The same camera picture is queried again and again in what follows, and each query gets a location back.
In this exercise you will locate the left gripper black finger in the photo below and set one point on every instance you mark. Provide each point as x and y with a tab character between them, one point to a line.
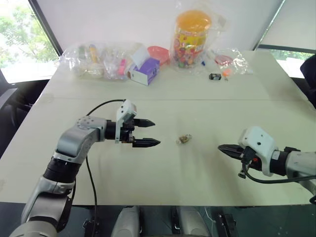
144	123
146	142

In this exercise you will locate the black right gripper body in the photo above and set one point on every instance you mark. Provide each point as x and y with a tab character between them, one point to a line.
250	160

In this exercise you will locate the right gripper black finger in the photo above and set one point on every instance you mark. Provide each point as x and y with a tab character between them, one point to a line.
234	154
229	147

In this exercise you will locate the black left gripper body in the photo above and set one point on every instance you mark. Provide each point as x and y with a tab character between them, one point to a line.
127	133

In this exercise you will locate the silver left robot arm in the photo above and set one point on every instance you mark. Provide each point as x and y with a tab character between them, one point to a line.
74	142

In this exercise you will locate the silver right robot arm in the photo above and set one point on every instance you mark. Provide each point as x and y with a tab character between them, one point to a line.
301	160

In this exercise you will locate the purple and white box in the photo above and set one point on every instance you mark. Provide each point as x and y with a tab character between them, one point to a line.
145	72

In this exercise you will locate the pink plastic toy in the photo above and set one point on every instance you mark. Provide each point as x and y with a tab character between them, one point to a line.
122	67

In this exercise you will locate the pink plastic bowl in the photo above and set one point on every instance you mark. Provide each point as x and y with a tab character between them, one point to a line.
159	53

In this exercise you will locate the small black box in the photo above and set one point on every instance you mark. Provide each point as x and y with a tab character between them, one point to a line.
214	76

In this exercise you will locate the small orange plastic piece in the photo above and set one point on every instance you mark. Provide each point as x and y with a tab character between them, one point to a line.
226	72

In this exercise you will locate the clear plastic bag of toys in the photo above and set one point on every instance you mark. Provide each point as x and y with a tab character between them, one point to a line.
98	61

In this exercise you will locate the silver rounded robot leg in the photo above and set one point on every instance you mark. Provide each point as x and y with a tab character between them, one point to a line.
126	222
193	222

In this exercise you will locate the small blue cap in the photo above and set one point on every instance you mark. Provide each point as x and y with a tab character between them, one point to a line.
203	63

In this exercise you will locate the yellow tube toy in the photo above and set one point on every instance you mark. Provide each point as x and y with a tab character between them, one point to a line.
93	53

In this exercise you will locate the crumpled clear plastic bag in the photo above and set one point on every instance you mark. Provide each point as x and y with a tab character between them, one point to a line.
240	61

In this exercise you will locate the red round lid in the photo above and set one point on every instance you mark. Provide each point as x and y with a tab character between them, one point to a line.
223	60

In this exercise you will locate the candy jar with orange lid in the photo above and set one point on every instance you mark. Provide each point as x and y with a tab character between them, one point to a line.
188	42

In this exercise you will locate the dark office chair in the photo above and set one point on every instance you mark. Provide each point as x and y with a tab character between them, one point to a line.
309	76
17	111

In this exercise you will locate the clear bag around jar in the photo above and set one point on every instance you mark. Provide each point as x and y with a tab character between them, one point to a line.
219	22

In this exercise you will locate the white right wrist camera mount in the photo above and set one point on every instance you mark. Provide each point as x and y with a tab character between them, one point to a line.
259	140

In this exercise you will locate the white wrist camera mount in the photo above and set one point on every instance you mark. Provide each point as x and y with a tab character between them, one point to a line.
259	140
126	111

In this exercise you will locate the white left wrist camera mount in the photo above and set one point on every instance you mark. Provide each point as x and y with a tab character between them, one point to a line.
126	111

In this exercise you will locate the black bracket under table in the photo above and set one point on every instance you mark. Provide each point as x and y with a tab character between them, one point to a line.
228	225
90	227

